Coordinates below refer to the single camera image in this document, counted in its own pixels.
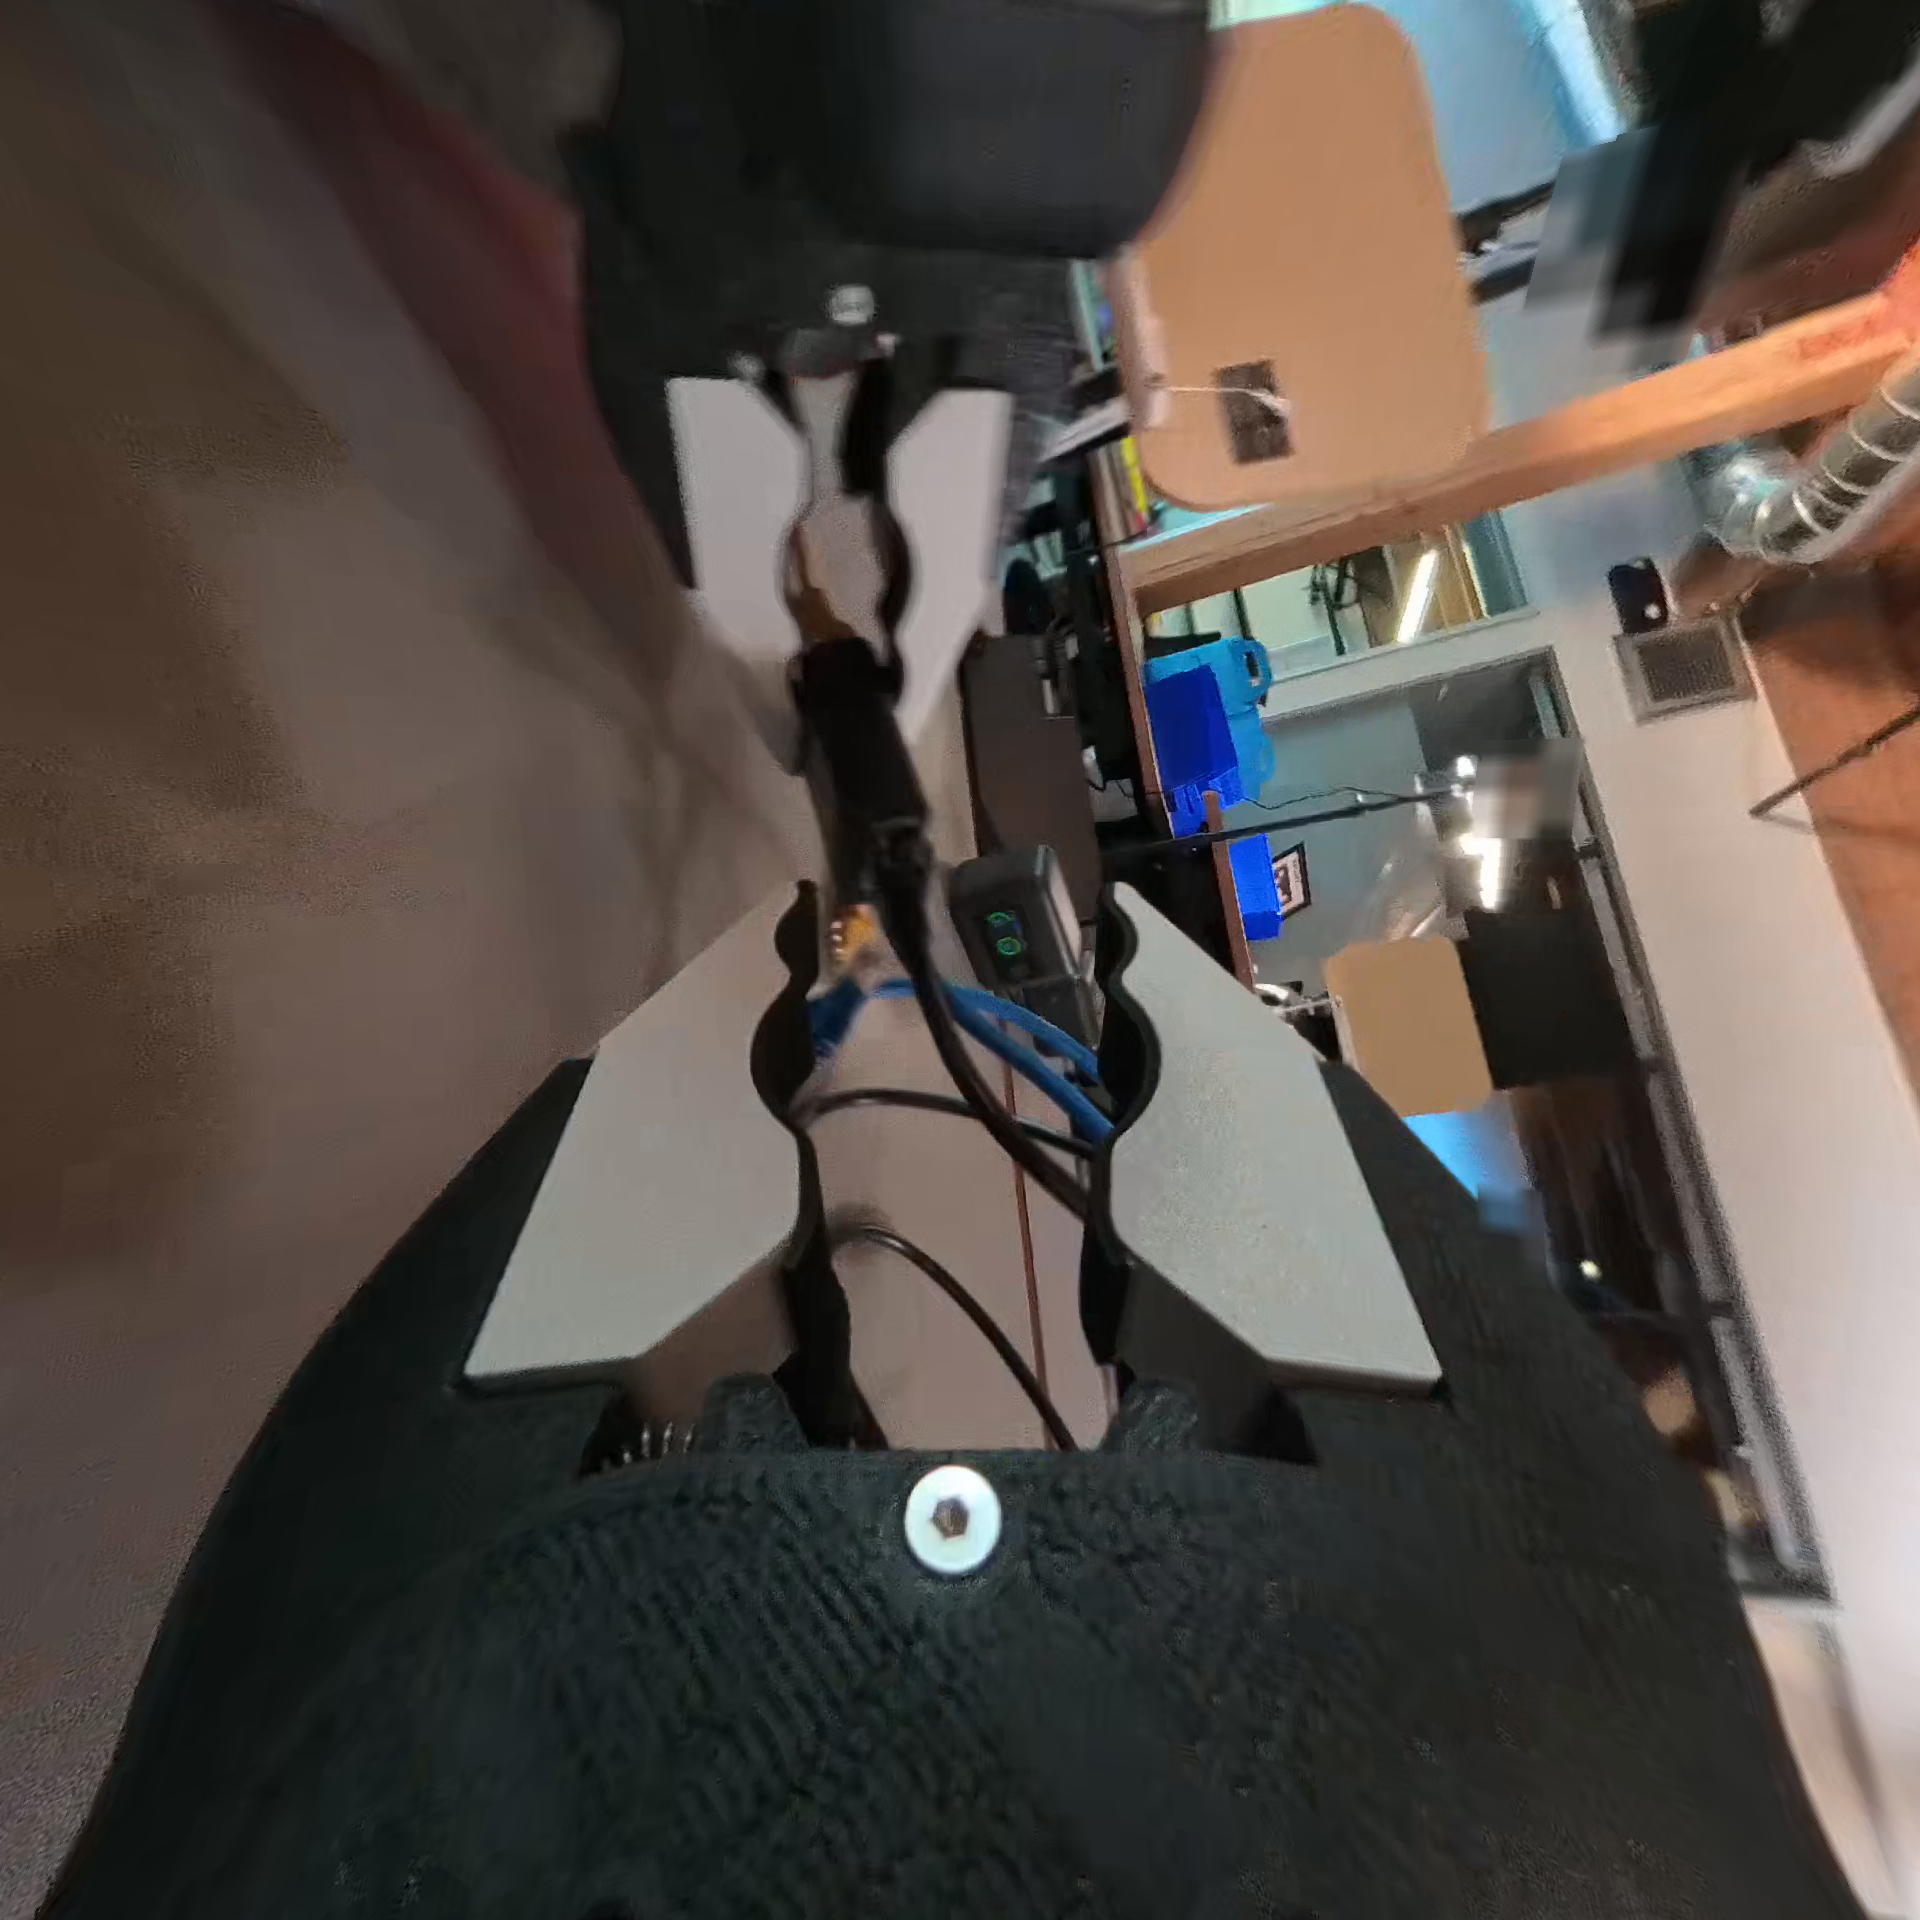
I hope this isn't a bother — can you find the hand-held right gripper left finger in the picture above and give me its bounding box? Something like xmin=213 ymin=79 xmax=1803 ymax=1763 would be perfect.
xmin=461 ymin=883 xmax=890 ymax=1451

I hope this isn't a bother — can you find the wooden post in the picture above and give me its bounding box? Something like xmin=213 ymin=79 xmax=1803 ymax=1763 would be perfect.
xmin=1114 ymin=292 xmax=1920 ymax=615

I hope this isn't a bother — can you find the black ethernet adapter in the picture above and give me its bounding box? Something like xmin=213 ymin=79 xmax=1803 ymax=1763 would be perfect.
xmin=791 ymin=576 xmax=934 ymax=920

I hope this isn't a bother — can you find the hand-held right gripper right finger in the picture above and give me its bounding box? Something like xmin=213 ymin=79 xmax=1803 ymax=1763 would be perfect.
xmin=1079 ymin=883 xmax=1447 ymax=1432

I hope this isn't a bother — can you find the silver ventilation duct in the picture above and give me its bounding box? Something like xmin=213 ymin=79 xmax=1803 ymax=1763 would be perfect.
xmin=1703 ymin=359 xmax=1920 ymax=564

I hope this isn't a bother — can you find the black device with green light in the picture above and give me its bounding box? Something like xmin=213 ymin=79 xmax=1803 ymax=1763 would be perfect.
xmin=949 ymin=847 xmax=1106 ymax=1040

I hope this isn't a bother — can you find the small blue plastic bin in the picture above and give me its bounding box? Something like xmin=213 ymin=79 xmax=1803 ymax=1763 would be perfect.
xmin=1219 ymin=832 xmax=1316 ymax=943

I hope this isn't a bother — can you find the large blue plastic bin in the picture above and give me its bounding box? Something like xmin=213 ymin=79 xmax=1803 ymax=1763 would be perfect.
xmin=1143 ymin=635 xmax=1279 ymax=829

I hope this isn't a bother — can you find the wall vent grille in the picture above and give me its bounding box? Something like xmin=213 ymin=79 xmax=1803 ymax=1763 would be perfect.
xmin=1617 ymin=620 xmax=1753 ymax=720

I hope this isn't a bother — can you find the tan wooden board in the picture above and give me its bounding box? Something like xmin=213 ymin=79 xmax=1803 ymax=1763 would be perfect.
xmin=1106 ymin=0 xmax=1498 ymax=515

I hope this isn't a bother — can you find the thin black cable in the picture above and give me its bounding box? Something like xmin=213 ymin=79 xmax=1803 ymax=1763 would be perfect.
xmin=802 ymin=871 xmax=1119 ymax=1454

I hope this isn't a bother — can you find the blue ethernet cable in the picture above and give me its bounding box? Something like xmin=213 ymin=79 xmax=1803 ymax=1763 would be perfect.
xmin=806 ymin=901 xmax=1119 ymax=1144

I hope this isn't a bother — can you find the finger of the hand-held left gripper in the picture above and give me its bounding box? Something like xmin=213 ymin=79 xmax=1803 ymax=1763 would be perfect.
xmin=875 ymin=390 xmax=1017 ymax=724
xmin=663 ymin=374 xmax=818 ymax=775

